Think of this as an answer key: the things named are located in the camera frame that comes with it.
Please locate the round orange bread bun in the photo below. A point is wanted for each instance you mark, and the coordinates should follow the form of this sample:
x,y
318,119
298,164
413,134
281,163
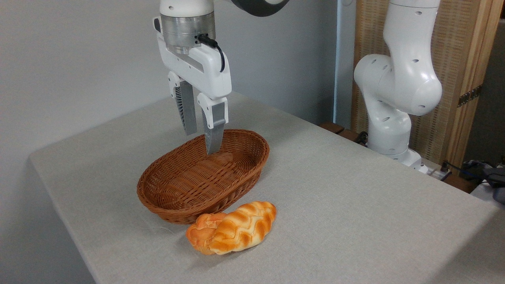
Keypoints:
x,y
200,232

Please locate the white vertical post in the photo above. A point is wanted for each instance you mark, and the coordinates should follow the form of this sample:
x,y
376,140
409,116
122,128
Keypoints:
x,y
339,59

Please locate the dark metal screen hinge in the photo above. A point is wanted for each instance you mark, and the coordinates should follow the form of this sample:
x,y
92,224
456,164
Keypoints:
x,y
469,96

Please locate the white power strip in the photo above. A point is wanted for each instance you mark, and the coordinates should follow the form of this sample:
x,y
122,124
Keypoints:
x,y
438,172

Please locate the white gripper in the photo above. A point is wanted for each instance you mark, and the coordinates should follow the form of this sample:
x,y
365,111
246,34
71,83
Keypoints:
x,y
205,71

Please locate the long braided bread loaf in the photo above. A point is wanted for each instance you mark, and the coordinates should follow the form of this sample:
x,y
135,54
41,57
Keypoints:
x,y
244,228

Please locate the brown oval wicker basket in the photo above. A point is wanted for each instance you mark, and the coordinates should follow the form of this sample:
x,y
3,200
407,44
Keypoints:
x,y
185,185

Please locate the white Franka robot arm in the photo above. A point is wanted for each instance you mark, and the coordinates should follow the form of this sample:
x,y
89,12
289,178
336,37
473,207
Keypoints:
x,y
398,79

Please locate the brown wooden base board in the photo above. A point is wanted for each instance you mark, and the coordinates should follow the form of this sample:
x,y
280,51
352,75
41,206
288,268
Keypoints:
x,y
335,128

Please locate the grey tablecloth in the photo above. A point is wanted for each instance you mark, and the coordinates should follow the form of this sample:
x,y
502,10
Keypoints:
x,y
355,205

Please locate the wooden woven folding screen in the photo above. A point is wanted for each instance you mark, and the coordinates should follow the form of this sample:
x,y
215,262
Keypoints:
x,y
467,47

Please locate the dark grey device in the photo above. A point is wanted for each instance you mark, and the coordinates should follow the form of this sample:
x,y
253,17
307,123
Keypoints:
x,y
498,185

